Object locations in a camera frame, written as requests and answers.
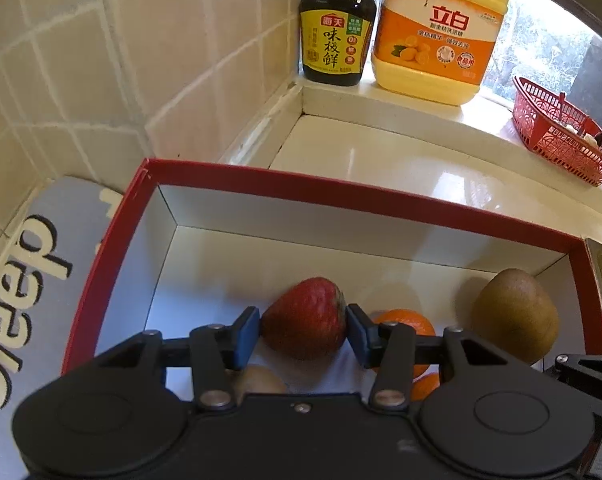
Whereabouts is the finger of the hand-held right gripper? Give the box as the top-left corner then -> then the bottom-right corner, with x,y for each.
546,353 -> 602,427

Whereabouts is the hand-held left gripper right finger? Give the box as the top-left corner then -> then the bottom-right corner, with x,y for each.
347,303 -> 538,409

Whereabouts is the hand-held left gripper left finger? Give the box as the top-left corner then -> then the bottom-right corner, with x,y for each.
95,307 -> 261,409

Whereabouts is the red strawberry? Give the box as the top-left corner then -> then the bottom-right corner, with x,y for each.
260,277 -> 350,361

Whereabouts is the red cardboard box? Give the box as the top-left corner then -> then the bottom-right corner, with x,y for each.
60,158 -> 602,403

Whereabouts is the small brown kiwi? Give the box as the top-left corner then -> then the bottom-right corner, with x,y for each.
230,364 -> 290,403

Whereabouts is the large orange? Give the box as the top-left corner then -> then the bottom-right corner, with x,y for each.
372,308 -> 438,380

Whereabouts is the small orange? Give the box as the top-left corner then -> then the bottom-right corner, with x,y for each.
410,372 -> 442,402

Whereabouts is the large brown kiwi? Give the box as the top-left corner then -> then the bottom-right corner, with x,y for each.
470,268 -> 561,366

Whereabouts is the grey lettered mat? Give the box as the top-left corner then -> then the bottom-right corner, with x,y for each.
0,175 -> 128,480

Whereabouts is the red plastic basket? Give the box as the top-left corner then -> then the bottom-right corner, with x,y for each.
511,75 -> 602,188

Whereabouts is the yellow detergent jug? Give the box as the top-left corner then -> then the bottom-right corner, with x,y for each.
370,0 -> 510,107

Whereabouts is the dark soy sauce bottle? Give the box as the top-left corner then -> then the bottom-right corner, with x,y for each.
298,0 -> 378,88

